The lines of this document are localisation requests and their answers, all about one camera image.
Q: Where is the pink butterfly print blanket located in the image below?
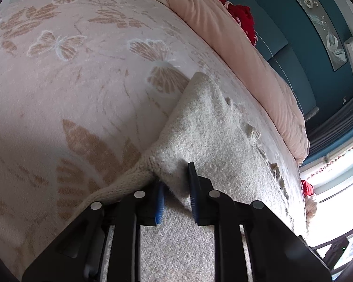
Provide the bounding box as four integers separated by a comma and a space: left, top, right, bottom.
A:
0, 0, 308, 280

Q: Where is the red garment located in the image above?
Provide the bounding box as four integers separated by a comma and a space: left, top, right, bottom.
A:
216, 0, 258, 47

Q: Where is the floral wall painting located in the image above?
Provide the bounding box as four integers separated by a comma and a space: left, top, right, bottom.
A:
275, 0, 348, 72

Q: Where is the teal upholstered headboard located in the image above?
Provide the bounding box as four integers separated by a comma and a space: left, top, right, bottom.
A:
213, 0, 320, 121

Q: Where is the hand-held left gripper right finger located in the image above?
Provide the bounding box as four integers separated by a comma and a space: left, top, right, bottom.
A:
187, 161, 333, 282

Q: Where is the cream knit sweater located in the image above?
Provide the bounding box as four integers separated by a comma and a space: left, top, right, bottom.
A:
79, 72, 307, 282

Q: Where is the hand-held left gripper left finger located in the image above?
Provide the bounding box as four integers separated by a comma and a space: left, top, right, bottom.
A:
22, 181, 167, 282

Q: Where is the small red cloth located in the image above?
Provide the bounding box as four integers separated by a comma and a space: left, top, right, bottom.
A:
301, 179, 315, 197

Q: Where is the grey curtain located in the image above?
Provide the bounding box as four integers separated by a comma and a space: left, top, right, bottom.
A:
307, 95, 353, 168

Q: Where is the pink duvet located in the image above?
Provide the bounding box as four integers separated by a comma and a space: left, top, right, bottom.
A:
160, 0, 311, 165

